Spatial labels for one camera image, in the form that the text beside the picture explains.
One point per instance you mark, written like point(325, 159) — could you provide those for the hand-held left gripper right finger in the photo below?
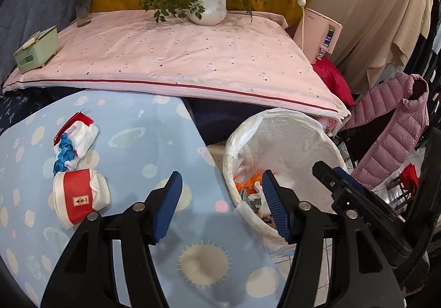
point(275, 211)

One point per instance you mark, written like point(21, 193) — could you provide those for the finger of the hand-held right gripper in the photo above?
point(327, 180)
point(349, 180)

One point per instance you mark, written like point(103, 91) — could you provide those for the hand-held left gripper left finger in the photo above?
point(168, 208)

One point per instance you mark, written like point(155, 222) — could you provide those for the orange clothing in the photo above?
point(246, 184)

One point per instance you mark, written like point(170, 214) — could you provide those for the bin with white plastic liner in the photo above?
point(293, 142)

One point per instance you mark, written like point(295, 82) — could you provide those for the red stool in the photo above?
point(410, 172)

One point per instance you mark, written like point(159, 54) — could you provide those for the blue planet print blanket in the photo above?
point(137, 156)

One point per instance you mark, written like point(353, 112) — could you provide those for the pink down jacket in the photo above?
point(386, 122)

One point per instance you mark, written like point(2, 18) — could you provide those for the red cushion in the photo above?
point(334, 80)

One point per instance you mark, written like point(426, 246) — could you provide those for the white blue red sock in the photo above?
point(84, 135)

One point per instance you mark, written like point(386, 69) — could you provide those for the blue twisted band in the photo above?
point(65, 156)

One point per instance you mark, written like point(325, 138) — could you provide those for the pink countertop appliance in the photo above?
point(315, 36)

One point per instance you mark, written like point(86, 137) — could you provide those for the dark hanging clothes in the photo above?
point(432, 53)

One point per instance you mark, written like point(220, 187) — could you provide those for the pink quilted cloth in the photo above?
point(189, 53)

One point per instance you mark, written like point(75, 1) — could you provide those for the beige curtain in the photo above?
point(372, 1)

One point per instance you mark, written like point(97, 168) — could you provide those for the dark blue printed cloth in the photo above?
point(17, 104)

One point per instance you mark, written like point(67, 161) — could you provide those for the green tissue box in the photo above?
point(36, 53)

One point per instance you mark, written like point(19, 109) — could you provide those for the grey-blue fabric backdrop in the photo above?
point(34, 1)

